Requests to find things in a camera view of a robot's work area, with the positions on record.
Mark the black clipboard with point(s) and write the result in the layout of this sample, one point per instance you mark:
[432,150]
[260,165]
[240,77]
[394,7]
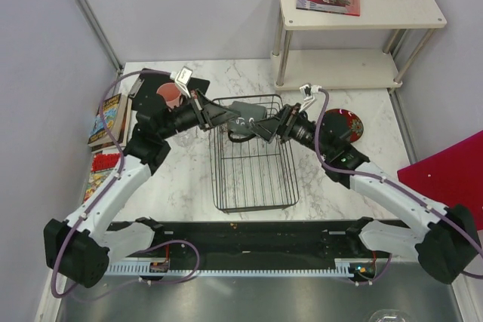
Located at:
[146,97]

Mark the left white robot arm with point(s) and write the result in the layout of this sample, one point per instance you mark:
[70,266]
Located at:
[81,247]

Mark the red cover book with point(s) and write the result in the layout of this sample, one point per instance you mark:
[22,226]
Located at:
[101,167]

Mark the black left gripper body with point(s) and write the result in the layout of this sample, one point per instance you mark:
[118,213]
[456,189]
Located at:
[186,117]

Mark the grey ceramic mug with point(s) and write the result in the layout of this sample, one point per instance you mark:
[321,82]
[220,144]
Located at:
[238,130]

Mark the white cable duct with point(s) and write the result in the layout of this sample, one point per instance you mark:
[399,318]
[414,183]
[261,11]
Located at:
[148,268]

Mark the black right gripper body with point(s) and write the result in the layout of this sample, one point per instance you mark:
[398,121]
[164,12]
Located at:
[297,127]

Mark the white two-tier shelf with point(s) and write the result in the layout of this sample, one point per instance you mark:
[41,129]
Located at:
[371,51]

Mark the red folder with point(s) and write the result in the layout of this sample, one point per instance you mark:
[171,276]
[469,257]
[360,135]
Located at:
[452,176]

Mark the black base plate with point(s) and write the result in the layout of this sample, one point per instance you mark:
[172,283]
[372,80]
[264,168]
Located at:
[258,246]

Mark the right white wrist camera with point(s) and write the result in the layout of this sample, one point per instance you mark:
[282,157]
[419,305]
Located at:
[308,93]

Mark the colourful paperback book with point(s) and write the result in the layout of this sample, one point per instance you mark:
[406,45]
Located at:
[114,111]

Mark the pink plastic cup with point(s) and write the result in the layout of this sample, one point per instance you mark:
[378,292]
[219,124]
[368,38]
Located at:
[171,95]

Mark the red floral plate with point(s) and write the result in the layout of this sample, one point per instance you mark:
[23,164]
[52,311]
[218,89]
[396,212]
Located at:
[343,124]

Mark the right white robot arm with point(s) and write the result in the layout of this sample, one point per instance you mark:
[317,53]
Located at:
[443,239]

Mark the black wire dish rack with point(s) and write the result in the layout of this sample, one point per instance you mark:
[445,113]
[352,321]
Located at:
[253,175]

